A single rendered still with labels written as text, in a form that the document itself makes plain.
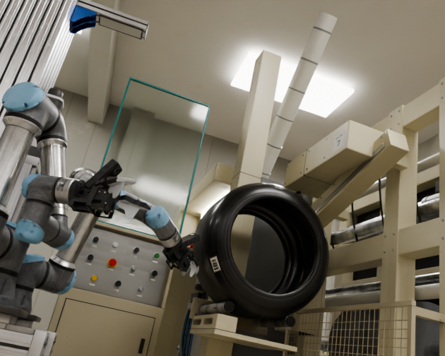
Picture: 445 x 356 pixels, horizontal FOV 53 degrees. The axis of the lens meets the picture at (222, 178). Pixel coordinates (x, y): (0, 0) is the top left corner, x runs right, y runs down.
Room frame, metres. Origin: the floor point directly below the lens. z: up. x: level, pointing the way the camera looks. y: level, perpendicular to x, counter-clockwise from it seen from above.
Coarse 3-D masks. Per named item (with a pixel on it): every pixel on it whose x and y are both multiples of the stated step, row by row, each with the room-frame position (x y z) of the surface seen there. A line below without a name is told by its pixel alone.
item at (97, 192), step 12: (72, 192) 1.17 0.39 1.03; (84, 192) 1.18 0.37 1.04; (96, 192) 1.15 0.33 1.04; (108, 192) 1.15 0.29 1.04; (120, 192) 1.19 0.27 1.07; (72, 204) 1.17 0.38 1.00; (84, 204) 1.18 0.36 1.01; (96, 204) 1.15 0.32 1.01; (108, 204) 1.15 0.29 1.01; (96, 216) 1.21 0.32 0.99; (108, 216) 1.20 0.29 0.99
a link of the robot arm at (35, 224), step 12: (36, 204) 1.19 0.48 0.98; (48, 204) 1.20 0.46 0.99; (24, 216) 1.19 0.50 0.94; (36, 216) 1.19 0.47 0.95; (48, 216) 1.22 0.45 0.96; (24, 228) 1.19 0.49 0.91; (36, 228) 1.19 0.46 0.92; (48, 228) 1.24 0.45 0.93; (24, 240) 1.23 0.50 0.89; (36, 240) 1.21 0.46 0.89; (48, 240) 1.29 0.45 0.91
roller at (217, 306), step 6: (204, 306) 2.13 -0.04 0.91; (210, 306) 2.03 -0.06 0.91; (216, 306) 1.95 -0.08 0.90; (222, 306) 1.87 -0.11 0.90; (228, 306) 1.85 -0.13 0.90; (234, 306) 1.86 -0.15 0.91; (204, 312) 2.12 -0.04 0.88; (210, 312) 2.04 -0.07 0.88; (216, 312) 1.98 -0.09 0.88; (222, 312) 1.91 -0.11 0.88
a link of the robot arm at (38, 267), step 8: (32, 256) 1.82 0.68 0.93; (40, 256) 1.85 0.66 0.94; (24, 264) 1.81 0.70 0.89; (32, 264) 1.83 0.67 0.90; (40, 264) 1.86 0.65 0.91; (48, 264) 1.89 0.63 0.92; (24, 272) 1.82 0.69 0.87; (32, 272) 1.83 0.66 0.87; (40, 272) 1.86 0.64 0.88; (48, 272) 1.88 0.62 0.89; (16, 280) 1.81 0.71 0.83; (24, 280) 1.82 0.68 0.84; (32, 280) 1.85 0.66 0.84; (40, 280) 1.87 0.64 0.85
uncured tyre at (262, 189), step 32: (256, 192) 1.82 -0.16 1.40; (288, 192) 1.87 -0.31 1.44; (224, 224) 1.79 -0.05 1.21; (288, 224) 2.15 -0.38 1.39; (320, 224) 1.91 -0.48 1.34; (224, 256) 1.80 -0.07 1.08; (288, 256) 2.19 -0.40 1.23; (320, 256) 1.91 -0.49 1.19; (224, 288) 1.84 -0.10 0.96; (256, 288) 1.83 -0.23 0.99; (288, 288) 2.18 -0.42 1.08; (320, 288) 1.96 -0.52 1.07
